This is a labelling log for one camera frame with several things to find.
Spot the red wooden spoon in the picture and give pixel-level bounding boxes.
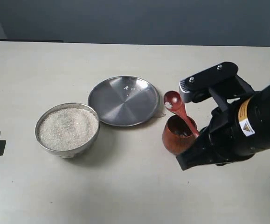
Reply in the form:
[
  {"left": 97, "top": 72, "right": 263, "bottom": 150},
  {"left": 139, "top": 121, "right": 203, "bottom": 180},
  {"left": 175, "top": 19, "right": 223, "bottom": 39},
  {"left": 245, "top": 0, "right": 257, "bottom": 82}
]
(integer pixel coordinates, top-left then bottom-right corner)
[{"left": 163, "top": 91, "right": 199, "bottom": 138}]

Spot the brown wooden cup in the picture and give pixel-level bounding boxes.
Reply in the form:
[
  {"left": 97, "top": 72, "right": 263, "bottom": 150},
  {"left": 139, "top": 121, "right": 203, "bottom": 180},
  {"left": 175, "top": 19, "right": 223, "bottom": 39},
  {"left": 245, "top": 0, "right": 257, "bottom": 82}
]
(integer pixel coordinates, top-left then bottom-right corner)
[{"left": 162, "top": 115, "right": 196, "bottom": 155}]

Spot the steel bowl of rice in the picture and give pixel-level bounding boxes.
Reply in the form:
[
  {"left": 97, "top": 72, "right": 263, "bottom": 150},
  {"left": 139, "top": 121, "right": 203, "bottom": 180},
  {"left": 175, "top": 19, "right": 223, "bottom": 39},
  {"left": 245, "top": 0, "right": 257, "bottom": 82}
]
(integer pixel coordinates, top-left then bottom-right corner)
[{"left": 35, "top": 102, "right": 100, "bottom": 159}]

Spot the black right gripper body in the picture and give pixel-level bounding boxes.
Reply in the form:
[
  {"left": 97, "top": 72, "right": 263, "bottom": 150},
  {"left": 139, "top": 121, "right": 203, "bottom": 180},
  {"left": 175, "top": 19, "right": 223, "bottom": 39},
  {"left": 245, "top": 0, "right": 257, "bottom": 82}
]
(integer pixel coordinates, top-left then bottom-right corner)
[{"left": 204, "top": 91, "right": 265, "bottom": 166}]

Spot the round steel plate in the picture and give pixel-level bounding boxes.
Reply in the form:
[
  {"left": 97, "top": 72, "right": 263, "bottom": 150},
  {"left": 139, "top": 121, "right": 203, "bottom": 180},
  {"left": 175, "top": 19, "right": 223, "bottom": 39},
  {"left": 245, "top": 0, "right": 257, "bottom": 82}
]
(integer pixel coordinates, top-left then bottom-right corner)
[{"left": 88, "top": 76, "right": 160, "bottom": 127}]

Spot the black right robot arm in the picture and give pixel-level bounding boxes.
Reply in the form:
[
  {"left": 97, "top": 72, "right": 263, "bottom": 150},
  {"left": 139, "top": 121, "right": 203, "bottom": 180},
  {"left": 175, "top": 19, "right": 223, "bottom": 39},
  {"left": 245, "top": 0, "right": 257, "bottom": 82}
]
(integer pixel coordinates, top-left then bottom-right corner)
[{"left": 176, "top": 62, "right": 270, "bottom": 170}]

